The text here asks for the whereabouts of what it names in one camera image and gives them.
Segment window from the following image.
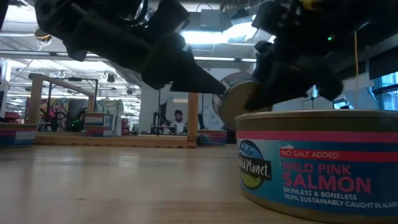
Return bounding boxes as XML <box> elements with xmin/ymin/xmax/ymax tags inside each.
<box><xmin>371</xmin><ymin>71</ymin><xmax>398</xmax><ymax>111</ymax></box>

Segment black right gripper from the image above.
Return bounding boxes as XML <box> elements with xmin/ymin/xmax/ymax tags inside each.
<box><xmin>244</xmin><ymin>0</ymin><xmax>356</xmax><ymax>112</ymax></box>

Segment red storage bins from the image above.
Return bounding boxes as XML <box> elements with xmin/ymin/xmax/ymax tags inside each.
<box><xmin>3</xmin><ymin>111</ymin><xmax>29</xmax><ymax>124</ymax></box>

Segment blue pink salmon can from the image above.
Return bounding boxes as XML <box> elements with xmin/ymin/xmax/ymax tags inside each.
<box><xmin>234</xmin><ymin>109</ymin><xmax>398</xmax><ymax>224</ymax></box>
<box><xmin>83</xmin><ymin>125</ymin><xmax>114</xmax><ymax>137</ymax></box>
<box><xmin>197</xmin><ymin>129</ymin><xmax>228</xmax><ymax>147</ymax></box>
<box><xmin>84</xmin><ymin>113</ymin><xmax>114</xmax><ymax>126</ymax></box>
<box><xmin>212</xmin><ymin>72</ymin><xmax>274</xmax><ymax>129</ymax></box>
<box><xmin>0</xmin><ymin>123</ymin><xmax>39</xmax><ymax>147</ymax></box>

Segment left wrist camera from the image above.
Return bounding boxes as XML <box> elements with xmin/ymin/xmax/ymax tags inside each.
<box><xmin>119</xmin><ymin>0</ymin><xmax>150</xmax><ymax>26</ymax></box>

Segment black device green lights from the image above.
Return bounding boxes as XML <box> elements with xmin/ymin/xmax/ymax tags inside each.
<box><xmin>67</xmin><ymin>107</ymin><xmax>88</xmax><ymax>133</ymax></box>

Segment person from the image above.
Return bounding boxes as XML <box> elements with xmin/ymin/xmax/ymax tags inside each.
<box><xmin>163</xmin><ymin>109</ymin><xmax>189</xmax><ymax>135</ymax></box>

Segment pale hanging cloth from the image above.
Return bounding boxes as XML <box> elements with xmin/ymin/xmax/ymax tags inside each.
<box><xmin>95</xmin><ymin>98</ymin><xmax>125</xmax><ymax>136</ymax></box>

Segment ceiling cable reel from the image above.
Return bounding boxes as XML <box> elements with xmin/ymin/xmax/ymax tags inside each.
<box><xmin>33</xmin><ymin>28</ymin><xmax>53</xmax><ymax>48</ymax></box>

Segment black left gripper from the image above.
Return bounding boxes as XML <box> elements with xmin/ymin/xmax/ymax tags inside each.
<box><xmin>34</xmin><ymin>0</ymin><xmax>227</xmax><ymax>95</ymax></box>

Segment wooden slatted shelf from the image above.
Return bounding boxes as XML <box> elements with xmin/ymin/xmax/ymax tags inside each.
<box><xmin>27</xmin><ymin>73</ymin><xmax>200</xmax><ymax>149</ymax></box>

